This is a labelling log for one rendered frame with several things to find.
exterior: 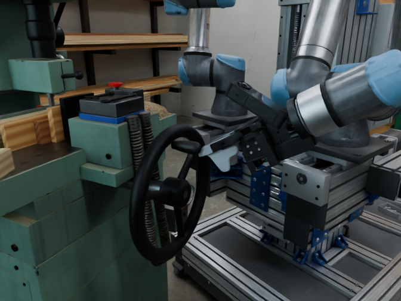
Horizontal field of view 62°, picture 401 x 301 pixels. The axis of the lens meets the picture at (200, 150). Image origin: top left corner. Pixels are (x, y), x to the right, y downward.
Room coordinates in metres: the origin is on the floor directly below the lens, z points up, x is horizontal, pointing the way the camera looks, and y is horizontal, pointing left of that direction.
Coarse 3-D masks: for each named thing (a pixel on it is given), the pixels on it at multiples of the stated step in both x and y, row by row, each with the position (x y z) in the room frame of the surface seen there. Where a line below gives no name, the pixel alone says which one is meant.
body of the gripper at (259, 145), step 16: (288, 112) 0.50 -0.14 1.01; (240, 128) 0.53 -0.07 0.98; (256, 128) 0.52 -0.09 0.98; (272, 128) 0.53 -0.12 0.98; (288, 128) 0.53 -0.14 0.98; (304, 128) 0.49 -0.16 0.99; (240, 144) 0.54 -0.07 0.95; (256, 144) 0.53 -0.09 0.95; (272, 144) 0.52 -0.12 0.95; (288, 144) 0.51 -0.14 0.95; (304, 144) 0.50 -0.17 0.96; (256, 160) 0.52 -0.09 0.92; (272, 160) 0.51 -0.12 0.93
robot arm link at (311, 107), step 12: (300, 96) 0.51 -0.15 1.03; (312, 96) 0.49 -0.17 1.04; (300, 108) 0.49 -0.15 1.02; (312, 108) 0.48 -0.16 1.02; (324, 108) 0.47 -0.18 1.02; (300, 120) 0.49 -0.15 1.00; (312, 120) 0.48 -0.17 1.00; (324, 120) 0.47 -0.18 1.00; (312, 132) 0.48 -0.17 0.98; (324, 132) 0.49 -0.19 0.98
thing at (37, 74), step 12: (12, 60) 0.79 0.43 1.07; (24, 60) 0.77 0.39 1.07; (36, 60) 0.75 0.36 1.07; (48, 60) 0.75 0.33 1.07; (60, 60) 0.76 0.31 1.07; (12, 72) 0.79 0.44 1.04; (24, 72) 0.77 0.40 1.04; (36, 72) 0.75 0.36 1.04; (48, 72) 0.73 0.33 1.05; (60, 72) 0.76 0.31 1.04; (72, 72) 0.79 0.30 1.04; (12, 84) 0.79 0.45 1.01; (24, 84) 0.77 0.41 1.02; (36, 84) 0.75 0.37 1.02; (48, 84) 0.73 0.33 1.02; (60, 84) 0.75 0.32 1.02; (72, 84) 0.78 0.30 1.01; (48, 96) 0.78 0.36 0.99
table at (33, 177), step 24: (168, 120) 0.94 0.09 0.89; (48, 144) 0.68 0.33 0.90; (24, 168) 0.54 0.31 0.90; (48, 168) 0.57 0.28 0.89; (72, 168) 0.62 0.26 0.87; (96, 168) 0.61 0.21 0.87; (0, 192) 0.48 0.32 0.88; (24, 192) 0.52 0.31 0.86; (48, 192) 0.56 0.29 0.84; (0, 216) 0.48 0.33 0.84
